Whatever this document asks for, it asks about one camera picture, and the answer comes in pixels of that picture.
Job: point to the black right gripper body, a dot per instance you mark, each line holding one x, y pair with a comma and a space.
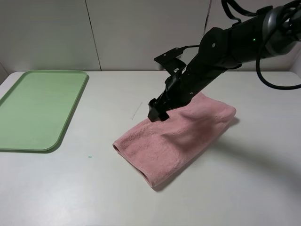
184, 85

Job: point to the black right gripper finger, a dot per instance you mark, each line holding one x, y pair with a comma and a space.
154, 115

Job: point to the pink terry towel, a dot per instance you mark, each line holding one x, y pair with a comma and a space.
160, 149

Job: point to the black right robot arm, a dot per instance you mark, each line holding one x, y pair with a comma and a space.
266, 33

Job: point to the green plastic tray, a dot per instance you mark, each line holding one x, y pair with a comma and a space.
36, 111

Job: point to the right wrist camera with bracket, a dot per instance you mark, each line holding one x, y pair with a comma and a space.
170, 60

